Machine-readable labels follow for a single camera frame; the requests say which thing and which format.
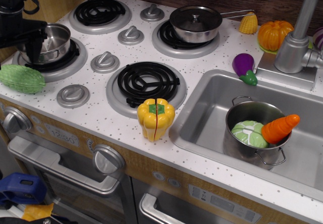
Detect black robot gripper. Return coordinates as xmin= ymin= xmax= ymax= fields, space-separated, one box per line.
xmin=1 ymin=19 xmax=47 ymax=63

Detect green toy squash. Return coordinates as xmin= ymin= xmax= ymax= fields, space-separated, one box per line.
xmin=1 ymin=64 xmax=46 ymax=94

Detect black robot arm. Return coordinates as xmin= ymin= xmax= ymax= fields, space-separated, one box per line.
xmin=1 ymin=0 xmax=47 ymax=63

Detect small steel pot on burner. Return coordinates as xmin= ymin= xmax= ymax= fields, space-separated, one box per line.
xmin=16 ymin=22 xmax=72 ymax=65

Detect steel pan with lid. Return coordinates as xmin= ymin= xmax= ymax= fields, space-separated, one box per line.
xmin=170 ymin=6 xmax=255 ymax=43

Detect steel pot in sink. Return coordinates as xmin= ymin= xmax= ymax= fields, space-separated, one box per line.
xmin=223 ymin=96 xmax=291 ymax=170

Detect black front left burner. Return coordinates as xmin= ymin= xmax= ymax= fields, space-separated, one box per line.
xmin=23 ymin=39 xmax=80 ymax=72

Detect black burner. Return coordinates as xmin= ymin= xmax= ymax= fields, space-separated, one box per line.
xmin=74 ymin=0 xmax=126 ymax=26
xmin=158 ymin=20 xmax=213 ymax=50
xmin=117 ymin=62 xmax=180 ymax=108
xmin=23 ymin=39 xmax=80 ymax=72

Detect grey stove knob front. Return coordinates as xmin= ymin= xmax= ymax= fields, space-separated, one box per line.
xmin=57 ymin=84 xmax=90 ymax=108

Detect grey stove knob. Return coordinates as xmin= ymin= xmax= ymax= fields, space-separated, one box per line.
xmin=90 ymin=51 xmax=120 ymax=74
xmin=140 ymin=4 xmax=165 ymax=22
xmin=118 ymin=26 xmax=144 ymax=45
xmin=57 ymin=84 xmax=90 ymax=108

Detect grey stove knob lower middle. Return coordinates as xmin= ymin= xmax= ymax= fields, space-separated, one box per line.
xmin=90 ymin=51 xmax=120 ymax=74

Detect silver oven dial left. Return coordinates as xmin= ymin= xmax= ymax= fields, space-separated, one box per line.
xmin=3 ymin=106 xmax=33 ymax=134

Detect silver oven dial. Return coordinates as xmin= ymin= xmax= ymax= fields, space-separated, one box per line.
xmin=92 ymin=144 xmax=126 ymax=175
xmin=3 ymin=106 xmax=33 ymax=134

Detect black back left burner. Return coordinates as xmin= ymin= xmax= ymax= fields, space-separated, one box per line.
xmin=74 ymin=0 xmax=126 ymax=26

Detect grey stove knob upper middle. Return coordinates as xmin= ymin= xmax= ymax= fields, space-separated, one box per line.
xmin=118 ymin=26 xmax=144 ymax=45

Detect black front right burner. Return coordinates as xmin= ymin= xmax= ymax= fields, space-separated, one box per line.
xmin=117 ymin=62 xmax=180 ymax=108

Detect grey stove knob back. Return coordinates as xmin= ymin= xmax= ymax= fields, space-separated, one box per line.
xmin=140 ymin=4 xmax=165 ymax=22

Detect silver oven dial right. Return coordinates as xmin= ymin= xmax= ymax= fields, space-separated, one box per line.
xmin=92 ymin=144 xmax=126 ymax=175

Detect black back right burner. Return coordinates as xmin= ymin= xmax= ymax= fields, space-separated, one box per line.
xmin=158 ymin=20 xmax=213 ymax=50

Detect yellow toy bell pepper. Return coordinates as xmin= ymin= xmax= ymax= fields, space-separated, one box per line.
xmin=137 ymin=98 xmax=175 ymax=142

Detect blue plastic clamp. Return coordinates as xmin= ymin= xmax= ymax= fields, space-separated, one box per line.
xmin=1 ymin=173 xmax=47 ymax=205

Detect yellow cloth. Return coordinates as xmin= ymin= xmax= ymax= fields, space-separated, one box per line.
xmin=22 ymin=203 xmax=53 ymax=221

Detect grey toy sink basin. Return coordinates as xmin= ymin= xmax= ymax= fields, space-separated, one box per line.
xmin=169 ymin=70 xmax=322 ymax=201

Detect purple toy eggplant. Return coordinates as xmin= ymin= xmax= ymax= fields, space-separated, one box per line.
xmin=232 ymin=53 xmax=258 ymax=86

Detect yellow toy corn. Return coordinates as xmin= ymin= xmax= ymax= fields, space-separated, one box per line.
xmin=239 ymin=12 xmax=258 ymax=34

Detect green toy cabbage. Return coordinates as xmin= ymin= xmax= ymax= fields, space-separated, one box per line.
xmin=231 ymin=120 xmax=269 ymax=148

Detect orange toy pumpkin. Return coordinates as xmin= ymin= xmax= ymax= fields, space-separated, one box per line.
xmin=257 ymin=20 xmax=294 ymax=51

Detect orange toy carrot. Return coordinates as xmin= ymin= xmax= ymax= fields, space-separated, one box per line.
xmin=261 ymin=114 xmax=300 ymax=144

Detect silver toy faucet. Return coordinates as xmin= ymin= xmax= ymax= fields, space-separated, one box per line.
xmin=256 ymin=0 xmax=322 ymax=90

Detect green plate under pumpkin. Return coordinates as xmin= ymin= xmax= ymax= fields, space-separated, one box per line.
xmin=256 ymin=36 xmax=313 ymax=55

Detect purple toy onion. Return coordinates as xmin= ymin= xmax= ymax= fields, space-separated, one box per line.
xmin=312 ymin=27 xmax=323 ymax=50

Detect silver oven door handle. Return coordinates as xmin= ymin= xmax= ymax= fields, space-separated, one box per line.
xmin=8 ymin=136 xmax=120 ymax=197

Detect silver dishwasher door handle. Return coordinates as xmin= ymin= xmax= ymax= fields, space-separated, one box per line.
xmin=139 ymin=193 xmax=183 ymax=224

